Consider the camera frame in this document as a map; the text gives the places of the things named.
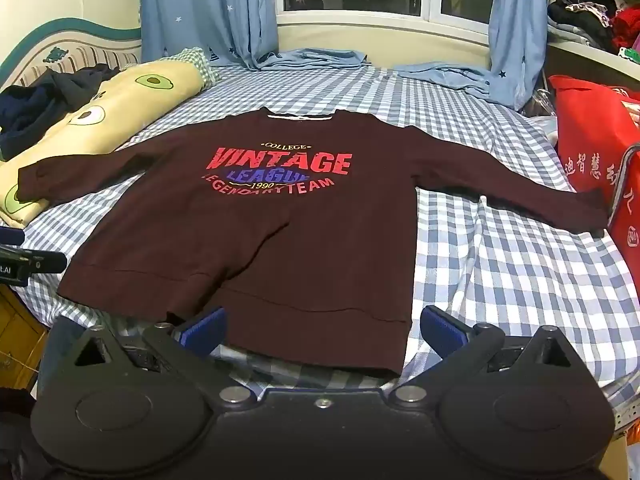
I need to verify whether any green checked pillow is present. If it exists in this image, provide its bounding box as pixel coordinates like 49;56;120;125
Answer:
172;47;221;91

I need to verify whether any red fabric bag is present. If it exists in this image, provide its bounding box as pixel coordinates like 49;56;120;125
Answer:
547;74;640;261

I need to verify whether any maroon printed sweatshirt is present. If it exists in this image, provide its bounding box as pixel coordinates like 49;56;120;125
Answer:
17;107;613;376

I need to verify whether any blue checked bed sheet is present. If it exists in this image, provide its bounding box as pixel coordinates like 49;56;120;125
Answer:
20;62;640;416

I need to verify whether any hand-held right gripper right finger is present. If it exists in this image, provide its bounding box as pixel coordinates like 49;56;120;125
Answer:
387;305;583;408

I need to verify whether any dark clothes heap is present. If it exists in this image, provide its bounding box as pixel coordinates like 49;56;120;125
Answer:
0;63;121;161

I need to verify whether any white curved shelf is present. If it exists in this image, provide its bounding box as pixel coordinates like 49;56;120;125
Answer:
547;35;640;68

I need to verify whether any yellow wooden cabinet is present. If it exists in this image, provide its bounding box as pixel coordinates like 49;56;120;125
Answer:
0;285;48;391

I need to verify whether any yellow avocado print pillow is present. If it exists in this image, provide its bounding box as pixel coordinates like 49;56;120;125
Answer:
0;55;206;226

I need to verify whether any clear plastic bag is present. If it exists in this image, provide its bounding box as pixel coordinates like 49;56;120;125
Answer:
522;87;558;121

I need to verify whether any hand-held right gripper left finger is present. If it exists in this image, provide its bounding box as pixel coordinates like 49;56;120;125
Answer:
60;306;261;408

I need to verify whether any pile of mixed clothes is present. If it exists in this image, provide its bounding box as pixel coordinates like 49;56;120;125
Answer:
547;0;640;53

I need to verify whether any teal edged bed headboard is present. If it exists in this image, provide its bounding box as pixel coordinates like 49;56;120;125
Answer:
0;17;143;93

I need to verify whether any blue star curtain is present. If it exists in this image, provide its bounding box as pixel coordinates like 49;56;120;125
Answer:
395;0;551;111
140;0;368;71

